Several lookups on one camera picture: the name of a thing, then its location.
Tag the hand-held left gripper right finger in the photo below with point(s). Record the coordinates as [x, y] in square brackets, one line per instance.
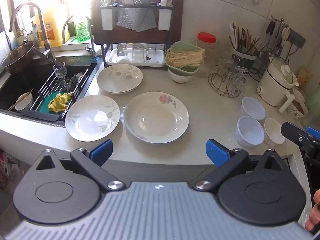
[216, 152]

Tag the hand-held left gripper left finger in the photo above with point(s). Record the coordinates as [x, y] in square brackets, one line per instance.
[101, 151]

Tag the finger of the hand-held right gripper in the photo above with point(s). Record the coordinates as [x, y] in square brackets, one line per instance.
[314, 132]
[296, 135]

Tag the white ceramic bowl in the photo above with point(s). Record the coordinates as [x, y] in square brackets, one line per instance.
[273, 130]

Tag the grey leaf print plate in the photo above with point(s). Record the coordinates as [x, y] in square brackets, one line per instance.
[87, 120]

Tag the translucent plastic bowl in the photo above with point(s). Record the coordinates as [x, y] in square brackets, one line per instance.
[250, 132]
[253, 107]

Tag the pink flower deep plate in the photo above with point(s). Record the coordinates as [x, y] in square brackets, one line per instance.
[155, 117]

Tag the grey flower print plate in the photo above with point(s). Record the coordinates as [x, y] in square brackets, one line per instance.
[120, 82]

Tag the person's right hand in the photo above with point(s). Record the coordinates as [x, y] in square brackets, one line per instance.
[315, 212]

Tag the floral print mug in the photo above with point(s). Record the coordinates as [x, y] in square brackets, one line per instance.
[296, 112]

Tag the pale green pitcher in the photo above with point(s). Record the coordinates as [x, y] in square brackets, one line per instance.
[313, 100]

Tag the yellow sponge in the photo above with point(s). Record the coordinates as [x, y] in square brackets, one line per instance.
[304, 77]

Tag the white electric pot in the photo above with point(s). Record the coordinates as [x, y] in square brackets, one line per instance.
[270, 85]

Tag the yellow cloth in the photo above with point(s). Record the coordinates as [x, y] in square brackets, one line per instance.
[58, 102]

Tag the roll-up sink rack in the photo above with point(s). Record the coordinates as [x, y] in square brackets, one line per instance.
[40, 115]

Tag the green silicone mat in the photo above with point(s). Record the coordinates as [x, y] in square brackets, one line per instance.
[45, 105]

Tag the clear hanging glass cup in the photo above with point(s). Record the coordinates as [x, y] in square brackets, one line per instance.
[227, 63]
[241, 80]

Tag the scrub brush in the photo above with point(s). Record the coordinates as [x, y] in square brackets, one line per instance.
[72, 80]

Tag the white footed bowl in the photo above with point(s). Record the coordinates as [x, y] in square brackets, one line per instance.
[181, 78]

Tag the small white bowl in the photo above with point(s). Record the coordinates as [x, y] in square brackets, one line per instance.
[25, 103]

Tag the wine glass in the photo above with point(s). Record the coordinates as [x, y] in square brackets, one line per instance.
[60, 70]

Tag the white drain tray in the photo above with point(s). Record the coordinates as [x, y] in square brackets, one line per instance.
[136, 64]

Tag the wooden chopsticks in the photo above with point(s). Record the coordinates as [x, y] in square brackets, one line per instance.
[21, 99]

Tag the plastic bag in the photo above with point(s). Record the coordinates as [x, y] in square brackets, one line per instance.
[7, 170]

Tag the dried noodles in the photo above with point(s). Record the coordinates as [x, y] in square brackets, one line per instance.
[185, 58]

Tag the small steel faucet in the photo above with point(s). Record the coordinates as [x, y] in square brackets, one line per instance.
[92, 47]

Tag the black hanging utensil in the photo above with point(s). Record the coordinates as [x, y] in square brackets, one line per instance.
[270, 30]

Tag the black sink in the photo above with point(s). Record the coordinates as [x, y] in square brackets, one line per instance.
[15, 85]

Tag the bundle of chopsticks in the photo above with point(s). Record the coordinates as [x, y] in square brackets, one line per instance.
[241, 37]

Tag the glass jar red lid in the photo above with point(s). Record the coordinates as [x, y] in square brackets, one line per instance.
[207, 38]

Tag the tall steel faucet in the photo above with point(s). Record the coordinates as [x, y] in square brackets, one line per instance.
[47, 45]

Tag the green detergent bottle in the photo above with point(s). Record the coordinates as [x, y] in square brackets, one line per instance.
[82, 32]

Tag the yellow detergent bottle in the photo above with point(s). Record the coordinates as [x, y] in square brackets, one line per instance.
[53, 35]

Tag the steel pot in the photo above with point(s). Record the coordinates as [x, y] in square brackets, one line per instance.
[17, 57]

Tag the white utensil cup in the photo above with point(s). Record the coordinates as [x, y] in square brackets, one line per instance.
[108, 20]
[165, 20]

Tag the textured steel cutting board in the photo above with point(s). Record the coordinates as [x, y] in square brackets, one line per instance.
[135, 20]

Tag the black dish rack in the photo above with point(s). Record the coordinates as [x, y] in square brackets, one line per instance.
[136, 7]

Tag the white spoon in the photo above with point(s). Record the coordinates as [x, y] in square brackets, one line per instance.
[163, 1]

